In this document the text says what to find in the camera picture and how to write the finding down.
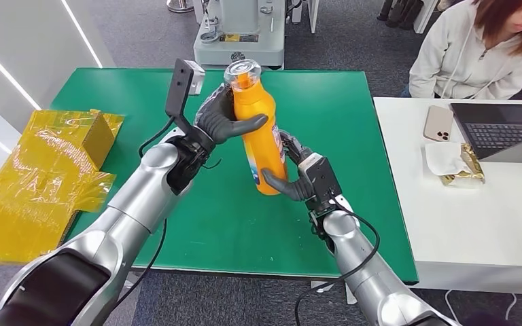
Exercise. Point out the white tissue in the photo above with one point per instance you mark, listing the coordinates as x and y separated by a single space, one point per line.
443 158

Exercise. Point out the white table foot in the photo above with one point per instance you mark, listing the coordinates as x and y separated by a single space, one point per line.
350 294
324 288
131 280

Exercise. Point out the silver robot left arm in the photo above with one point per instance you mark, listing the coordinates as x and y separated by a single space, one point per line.
121 220

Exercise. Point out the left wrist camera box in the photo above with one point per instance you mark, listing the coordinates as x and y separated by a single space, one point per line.
182 85

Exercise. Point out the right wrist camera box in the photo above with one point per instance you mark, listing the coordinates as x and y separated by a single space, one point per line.
322 180

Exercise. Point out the dark objects on floor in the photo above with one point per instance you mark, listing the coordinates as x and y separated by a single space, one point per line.
398 13

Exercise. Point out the orange detergent bottle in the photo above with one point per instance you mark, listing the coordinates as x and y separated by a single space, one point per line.
256 139

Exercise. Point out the seated person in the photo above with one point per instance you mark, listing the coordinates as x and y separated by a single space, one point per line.
468 58

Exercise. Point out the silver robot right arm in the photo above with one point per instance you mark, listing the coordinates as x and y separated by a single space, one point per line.
369 274

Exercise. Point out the beige smartphone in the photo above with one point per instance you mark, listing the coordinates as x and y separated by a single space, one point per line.
438 123

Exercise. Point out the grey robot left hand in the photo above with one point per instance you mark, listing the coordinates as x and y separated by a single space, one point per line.
216 119

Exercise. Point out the dark laptop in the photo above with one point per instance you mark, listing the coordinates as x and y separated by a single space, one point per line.
499 128

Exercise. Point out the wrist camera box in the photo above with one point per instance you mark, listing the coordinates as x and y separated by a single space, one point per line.
322 180
182 85

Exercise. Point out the gold foil wrapper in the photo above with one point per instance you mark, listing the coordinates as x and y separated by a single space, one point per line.
472 171

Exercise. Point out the chrome chair base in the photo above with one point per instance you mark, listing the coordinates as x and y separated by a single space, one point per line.
180 4

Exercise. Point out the yellow taped cardboard box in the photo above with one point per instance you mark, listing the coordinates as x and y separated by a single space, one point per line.
40 189

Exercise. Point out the grey machine base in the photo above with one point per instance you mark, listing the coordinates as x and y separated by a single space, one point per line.
243 27

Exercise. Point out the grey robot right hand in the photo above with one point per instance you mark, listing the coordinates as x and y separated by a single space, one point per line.
288 188

